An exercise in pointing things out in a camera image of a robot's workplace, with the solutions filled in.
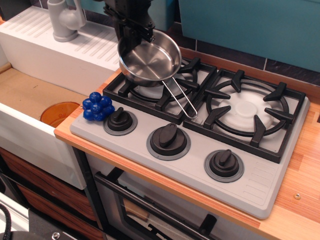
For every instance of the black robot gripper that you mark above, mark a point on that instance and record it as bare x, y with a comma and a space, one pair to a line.
131, 20

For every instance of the stainless steel pan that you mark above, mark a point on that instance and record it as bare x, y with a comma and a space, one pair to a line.
152, 64

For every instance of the blue toy blueberry cluster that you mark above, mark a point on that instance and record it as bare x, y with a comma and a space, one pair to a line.
97, 107

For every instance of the black left stove knob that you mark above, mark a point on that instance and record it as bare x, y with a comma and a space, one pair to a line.
120, 123

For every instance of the black stove knob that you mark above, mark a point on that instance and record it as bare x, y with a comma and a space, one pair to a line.
120, 123
224, 166
168, 143

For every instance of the black middle stove knob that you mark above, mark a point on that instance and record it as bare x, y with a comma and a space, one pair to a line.
168, 143

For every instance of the grey toy stove top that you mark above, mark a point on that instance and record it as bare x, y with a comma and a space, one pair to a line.
254, 193

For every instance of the black right stove knob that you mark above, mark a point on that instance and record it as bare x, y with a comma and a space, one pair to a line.
224, 166

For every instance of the grey toy faucet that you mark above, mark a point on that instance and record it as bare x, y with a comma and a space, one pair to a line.
65, 22

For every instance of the black left burner grate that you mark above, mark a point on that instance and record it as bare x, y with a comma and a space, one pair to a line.
165, 103

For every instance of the black burner grate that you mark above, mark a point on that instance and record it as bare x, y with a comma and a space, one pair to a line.
262, 119
165, 103

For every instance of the white toy sink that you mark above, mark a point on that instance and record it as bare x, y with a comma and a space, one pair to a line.
37, 72

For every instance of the black right burner grate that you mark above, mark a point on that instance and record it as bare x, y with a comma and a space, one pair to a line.
262, 119

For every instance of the wooden drawer fronts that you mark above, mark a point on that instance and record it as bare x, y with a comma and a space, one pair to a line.
49, 196

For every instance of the oven door with handle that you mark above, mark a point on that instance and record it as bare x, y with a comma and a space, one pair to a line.
144, 211

